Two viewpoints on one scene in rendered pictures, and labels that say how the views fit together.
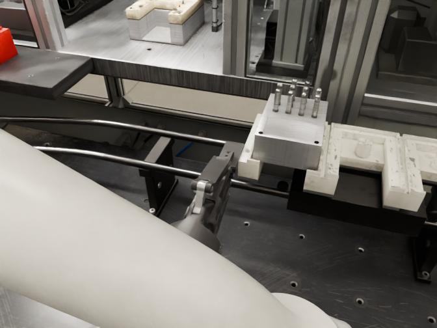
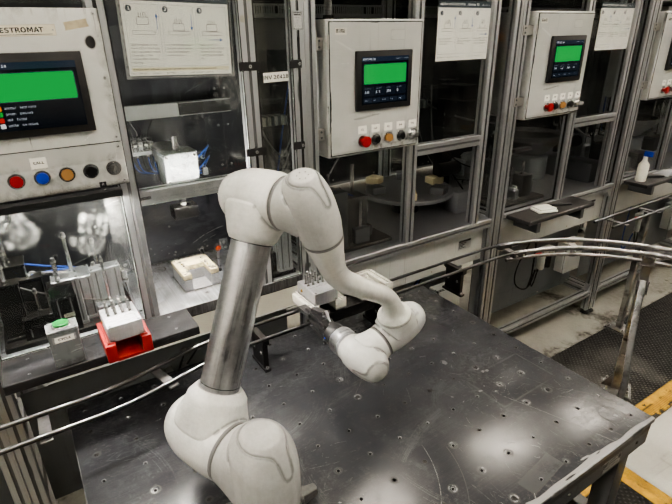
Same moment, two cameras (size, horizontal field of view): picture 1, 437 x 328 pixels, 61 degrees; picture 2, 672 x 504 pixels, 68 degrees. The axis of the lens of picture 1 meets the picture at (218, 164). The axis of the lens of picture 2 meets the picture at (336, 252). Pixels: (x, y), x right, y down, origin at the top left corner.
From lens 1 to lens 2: 1.33 m
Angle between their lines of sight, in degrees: 44
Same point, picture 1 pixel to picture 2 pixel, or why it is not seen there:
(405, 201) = not seen: hidden behind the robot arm
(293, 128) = (322, 287)
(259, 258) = (328, 355)
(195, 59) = not seen: hidden behind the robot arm
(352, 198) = (350, 304)
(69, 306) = (382, 294)
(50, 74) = (185, 323)
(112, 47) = (186, 300)
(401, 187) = not seen: hidden behind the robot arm
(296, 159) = (330, 297)
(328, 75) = (306, 266)
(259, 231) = (316, 348)
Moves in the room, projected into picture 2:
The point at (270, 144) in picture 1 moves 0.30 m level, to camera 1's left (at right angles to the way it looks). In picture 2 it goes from (320, 296) to (256, 333)
